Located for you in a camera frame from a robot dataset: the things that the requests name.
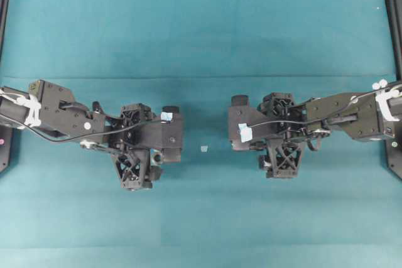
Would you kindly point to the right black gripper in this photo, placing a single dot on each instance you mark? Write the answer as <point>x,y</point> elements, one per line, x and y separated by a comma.
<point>286,135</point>

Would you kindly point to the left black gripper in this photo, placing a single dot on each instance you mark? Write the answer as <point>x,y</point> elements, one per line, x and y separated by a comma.
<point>125,141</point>

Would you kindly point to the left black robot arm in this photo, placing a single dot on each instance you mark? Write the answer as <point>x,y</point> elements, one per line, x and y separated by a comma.
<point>52,112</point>

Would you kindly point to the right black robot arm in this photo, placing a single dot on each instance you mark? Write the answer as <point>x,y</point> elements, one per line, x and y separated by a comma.
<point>362,116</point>

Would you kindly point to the small pale tape marker centre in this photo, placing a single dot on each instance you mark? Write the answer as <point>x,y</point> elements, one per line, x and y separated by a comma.
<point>204,148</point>

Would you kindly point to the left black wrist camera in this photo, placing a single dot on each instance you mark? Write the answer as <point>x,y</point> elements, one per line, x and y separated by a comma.
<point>166,134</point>

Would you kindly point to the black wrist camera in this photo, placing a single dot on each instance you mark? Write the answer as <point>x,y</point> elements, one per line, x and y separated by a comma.
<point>240,123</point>
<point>166,134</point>

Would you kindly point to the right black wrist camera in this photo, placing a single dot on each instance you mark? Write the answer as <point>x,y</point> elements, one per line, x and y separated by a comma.
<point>240,123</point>

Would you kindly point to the right black base frame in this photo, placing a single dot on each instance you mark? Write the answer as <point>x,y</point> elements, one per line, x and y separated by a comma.
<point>393,147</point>

